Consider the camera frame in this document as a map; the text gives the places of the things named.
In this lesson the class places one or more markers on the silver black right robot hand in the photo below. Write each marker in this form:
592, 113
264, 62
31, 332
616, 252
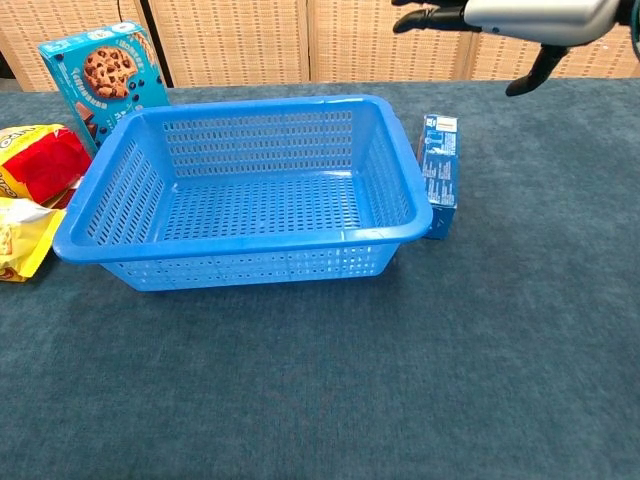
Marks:
540, 17

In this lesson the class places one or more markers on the blue Oreo cookie box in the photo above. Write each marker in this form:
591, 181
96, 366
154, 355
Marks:
440, 170

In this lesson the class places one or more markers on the teal chocolate chip cookie box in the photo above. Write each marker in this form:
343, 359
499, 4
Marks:
105, 75

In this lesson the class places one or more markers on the yellow Lipo biscuit bag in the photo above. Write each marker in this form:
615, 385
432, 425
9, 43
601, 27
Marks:
45, 165

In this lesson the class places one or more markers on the yellow cracker packet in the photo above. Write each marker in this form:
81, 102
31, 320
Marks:
20, 240

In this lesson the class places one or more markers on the blue plastic perforated basket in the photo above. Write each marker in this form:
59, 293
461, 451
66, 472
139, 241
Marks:
225, 245

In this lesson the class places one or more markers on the woven bamboo screen panel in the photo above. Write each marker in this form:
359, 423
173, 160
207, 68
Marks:
600, 60
25, 25
350, 55
225, 40

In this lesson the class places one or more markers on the black stand pole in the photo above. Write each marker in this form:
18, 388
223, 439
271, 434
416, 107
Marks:
150, 20

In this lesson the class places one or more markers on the teal table cloth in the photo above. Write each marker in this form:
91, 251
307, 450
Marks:
320, 375

